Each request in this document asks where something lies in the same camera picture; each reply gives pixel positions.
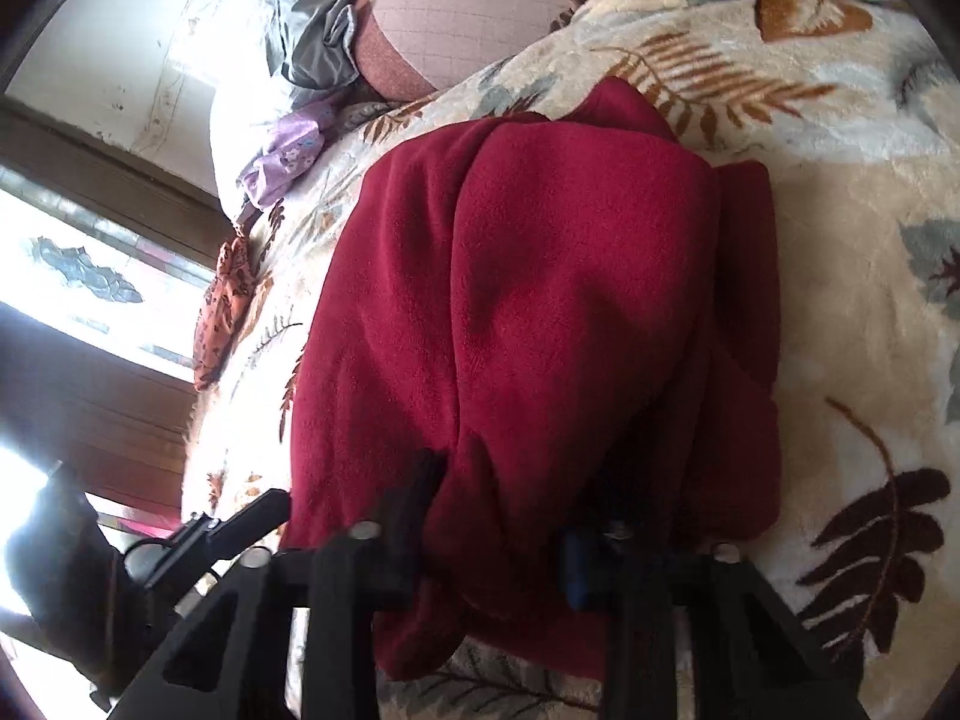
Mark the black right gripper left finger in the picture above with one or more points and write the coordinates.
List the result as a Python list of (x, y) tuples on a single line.
[(230, 657)]

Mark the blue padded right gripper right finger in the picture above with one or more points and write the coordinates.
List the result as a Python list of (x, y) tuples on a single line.
[(750, 656)]

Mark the dark red sweater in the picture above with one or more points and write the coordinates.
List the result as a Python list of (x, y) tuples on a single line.
[(573, 313)]

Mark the person's left hand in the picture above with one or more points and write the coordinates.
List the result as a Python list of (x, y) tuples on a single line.
[(67, 574)]

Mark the orange floral cloth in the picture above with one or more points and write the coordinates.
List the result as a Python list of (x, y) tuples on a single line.
[(224, 305)]

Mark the purple floral cloth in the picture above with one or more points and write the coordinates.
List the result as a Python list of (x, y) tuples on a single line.
[(288, 148)]

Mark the grey satin cloth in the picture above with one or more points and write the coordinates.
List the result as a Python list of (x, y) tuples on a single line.
[(309, 45)]

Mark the cream leaf pattern blanket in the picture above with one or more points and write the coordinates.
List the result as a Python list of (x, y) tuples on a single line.
[(854, 111)]

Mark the brown wooden window frame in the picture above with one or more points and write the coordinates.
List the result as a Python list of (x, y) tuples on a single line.
[(104, 263)]

